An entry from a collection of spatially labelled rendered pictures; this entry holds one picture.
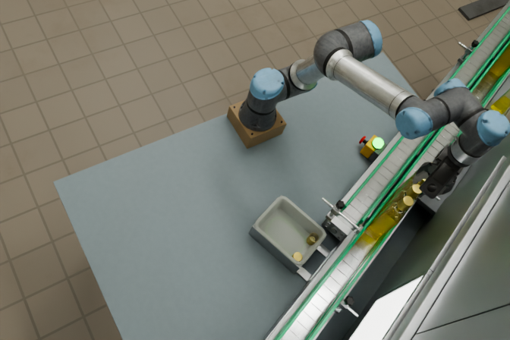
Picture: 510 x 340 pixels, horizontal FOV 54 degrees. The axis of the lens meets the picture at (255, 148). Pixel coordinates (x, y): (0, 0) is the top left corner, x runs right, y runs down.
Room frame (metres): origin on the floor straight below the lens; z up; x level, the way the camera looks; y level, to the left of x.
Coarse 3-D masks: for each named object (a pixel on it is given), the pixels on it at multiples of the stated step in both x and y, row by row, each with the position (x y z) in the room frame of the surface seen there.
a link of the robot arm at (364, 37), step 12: (360, 24) 1.14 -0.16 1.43; (372, 24) 1.16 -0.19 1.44; (348, 36) 1.07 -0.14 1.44; (360, 36) 1.09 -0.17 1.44; (372, 36) 1.11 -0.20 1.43; (360, 48) 1.07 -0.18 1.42; (372, 48) 1.09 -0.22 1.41; (300, 60) 1.24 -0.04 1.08; (312, 60) 1.16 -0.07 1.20; (360, 60) 1.06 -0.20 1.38; (288, 72) 1.19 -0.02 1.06; (300, 72) 1.17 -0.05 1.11; (312, 72) 1.14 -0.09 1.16; (300, 84) 1.15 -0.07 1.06; (312, 84) 1.18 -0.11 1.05
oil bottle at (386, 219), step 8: (392, 208) 0.79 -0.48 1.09; (376, 216) 0.81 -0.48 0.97; (384, 216) 0.77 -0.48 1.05; (392, 216) 0.77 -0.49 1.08; (400, 216) 0.77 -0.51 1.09; (376, 224) 0.77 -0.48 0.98; (384, 224) 0.77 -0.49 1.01; (392, 224) 0.76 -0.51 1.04; (368, 232) 0.77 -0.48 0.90; (376, 232) 0.76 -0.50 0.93; (384, 232) 0.76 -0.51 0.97
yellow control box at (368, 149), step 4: (368, 140) 1.21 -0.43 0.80; (372, 140) 1.20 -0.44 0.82; (364, 144) 1.20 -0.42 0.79; (368, 144) 1.18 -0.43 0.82; (384, 144) 1.21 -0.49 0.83; (364, 148) 1.17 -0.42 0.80; (368, 148) 1.17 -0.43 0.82; (372, 148) 1.17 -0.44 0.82; (384, 148) 1.19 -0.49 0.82; (360, 152) 1.17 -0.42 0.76; (364, 152) 1.17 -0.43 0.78; (368, 152) 1.16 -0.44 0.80; (372, 152) 1.16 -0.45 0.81; (376, 152) 1.16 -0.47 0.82; (380, 152) 1.17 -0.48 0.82; (368, 156) 1.16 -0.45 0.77; (372, 156) 1.16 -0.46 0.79; (376, 156) 1.15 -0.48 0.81; (372, 160) 1.15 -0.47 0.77
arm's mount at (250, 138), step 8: (240, 104) 1.14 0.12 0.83; (232, 112) 1.09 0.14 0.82; (232, 120) 1.08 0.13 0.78; (280, 120) 1.13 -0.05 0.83; (240, 128) 1.04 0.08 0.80; (272, 128) 1.08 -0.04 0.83; (280, 128) 1.11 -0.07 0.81; (240, 136) 1.04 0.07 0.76; (248, 136) 1.01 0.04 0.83; (256, 136) 1.02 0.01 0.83; (264, 136) 1.05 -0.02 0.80; (272, 136) 1.09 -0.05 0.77; (248, 144) 1.00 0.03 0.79; (256, 144) 1.03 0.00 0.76
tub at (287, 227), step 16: (272, 208) 0.76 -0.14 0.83; (288, 208) 0.79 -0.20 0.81; (256, 224) 0.67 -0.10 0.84; (272, 224) 0.72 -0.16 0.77; (288, 224) 0.75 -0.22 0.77; (304, 224) 0.76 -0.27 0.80; (272, 240) 0.64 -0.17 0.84; (288, 240) 0.69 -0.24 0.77; (304, 240) 0.71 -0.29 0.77; (320, 240) 0.70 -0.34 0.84; (288, 256) 0.60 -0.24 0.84; (304, 256) 0.64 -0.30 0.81
